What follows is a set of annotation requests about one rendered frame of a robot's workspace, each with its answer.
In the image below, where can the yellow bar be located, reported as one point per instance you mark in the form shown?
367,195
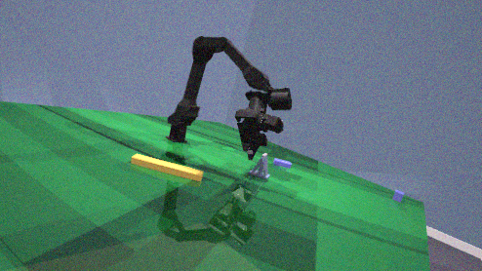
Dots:
167,167

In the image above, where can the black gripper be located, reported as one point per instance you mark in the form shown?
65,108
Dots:
249,129

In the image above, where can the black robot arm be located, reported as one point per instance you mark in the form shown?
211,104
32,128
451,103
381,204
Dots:
203,50

